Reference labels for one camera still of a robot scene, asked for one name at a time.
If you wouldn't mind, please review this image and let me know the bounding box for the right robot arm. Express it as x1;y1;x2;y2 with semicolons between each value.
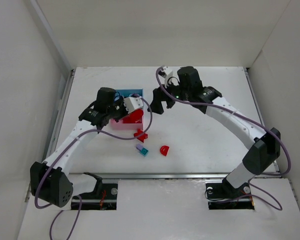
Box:
149;66;281;200

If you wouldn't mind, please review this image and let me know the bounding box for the red half round lego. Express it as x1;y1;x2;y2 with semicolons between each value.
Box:
159;145;170;157

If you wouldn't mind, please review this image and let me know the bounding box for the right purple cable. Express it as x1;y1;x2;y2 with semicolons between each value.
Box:
155;65;291;211

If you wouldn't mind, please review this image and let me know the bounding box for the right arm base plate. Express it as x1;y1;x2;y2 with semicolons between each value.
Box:
204;182;255;210

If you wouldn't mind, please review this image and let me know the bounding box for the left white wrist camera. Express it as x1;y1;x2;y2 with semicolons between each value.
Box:
123;96;144;114

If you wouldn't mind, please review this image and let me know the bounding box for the large red lego piece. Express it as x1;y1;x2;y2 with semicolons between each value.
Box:
133;129;148;143

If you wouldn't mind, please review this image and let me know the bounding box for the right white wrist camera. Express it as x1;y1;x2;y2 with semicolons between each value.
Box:
158;65;174;88

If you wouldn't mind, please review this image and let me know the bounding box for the aluminium rail front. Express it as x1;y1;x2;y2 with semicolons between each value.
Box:
67;172;283;180

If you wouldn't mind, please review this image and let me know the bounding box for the flat lavender lego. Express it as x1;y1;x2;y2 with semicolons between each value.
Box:
135;144;144;152

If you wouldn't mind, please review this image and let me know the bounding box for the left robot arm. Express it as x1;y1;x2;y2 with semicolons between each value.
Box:
30;87;143;209

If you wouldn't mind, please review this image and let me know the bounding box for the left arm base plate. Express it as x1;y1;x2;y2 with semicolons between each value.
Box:
80;182;118;211

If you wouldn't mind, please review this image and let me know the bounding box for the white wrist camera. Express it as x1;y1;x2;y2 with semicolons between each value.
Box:
123;96;144;114
158;65;174;88

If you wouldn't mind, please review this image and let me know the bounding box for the red flower round lego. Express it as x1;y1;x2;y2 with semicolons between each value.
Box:
126;109;144;124

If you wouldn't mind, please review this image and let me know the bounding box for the small teal square lego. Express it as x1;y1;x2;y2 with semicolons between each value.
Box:
139;147;149;157

